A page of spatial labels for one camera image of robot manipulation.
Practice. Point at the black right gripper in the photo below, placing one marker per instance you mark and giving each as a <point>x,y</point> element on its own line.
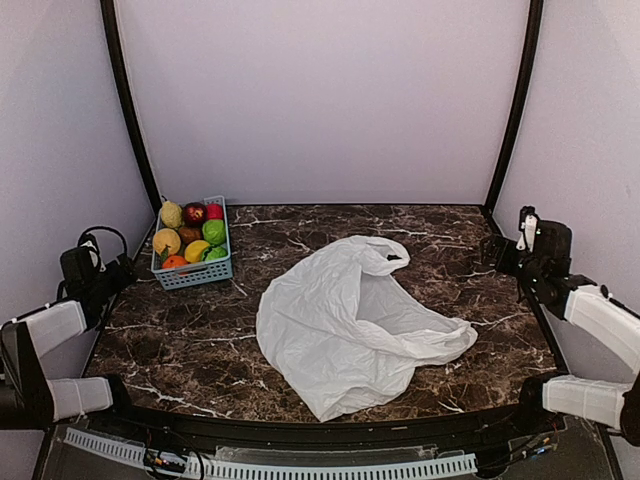
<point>502,264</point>

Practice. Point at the white plastic bag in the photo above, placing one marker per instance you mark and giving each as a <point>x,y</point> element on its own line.
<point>345,335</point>

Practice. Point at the red apple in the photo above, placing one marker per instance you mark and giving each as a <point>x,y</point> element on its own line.
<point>215,211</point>

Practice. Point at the dark red fruit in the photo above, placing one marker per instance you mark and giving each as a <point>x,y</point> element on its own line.
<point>194,214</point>

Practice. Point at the brown potato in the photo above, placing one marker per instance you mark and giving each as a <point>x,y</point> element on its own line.
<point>189,234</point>

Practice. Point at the yellow fruit slice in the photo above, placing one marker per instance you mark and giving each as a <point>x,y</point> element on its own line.
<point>171,215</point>

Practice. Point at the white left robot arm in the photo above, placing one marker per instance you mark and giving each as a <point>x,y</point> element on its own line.
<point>29,398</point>

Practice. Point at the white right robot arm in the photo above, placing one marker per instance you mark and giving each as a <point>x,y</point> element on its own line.
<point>594,337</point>

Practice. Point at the green round fruit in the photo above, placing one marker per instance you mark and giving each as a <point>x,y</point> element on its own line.
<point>214,232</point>

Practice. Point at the green fruit with dark patch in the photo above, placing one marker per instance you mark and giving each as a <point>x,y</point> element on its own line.
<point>213,253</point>

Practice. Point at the orange fruit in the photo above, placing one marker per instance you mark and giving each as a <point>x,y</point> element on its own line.
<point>175,262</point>

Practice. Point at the yellow lemon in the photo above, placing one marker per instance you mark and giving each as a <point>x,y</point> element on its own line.
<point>194,251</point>

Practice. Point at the light blue plastic basket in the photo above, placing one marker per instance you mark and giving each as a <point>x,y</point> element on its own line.
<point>198,273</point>

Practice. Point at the black front rail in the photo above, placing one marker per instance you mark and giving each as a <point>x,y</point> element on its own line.
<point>480,429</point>

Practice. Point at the black right corner post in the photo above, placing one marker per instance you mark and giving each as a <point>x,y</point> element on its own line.
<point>521,89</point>

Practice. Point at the black corner post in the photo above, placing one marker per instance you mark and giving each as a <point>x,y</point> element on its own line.
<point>521,89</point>
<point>126,101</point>

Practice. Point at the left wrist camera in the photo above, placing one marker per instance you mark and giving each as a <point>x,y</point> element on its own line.
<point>88,240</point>

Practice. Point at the grey slotted cable duct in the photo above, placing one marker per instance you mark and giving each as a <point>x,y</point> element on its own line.
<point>236,463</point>

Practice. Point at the black left corner post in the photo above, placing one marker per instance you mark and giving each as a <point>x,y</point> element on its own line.
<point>126,101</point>

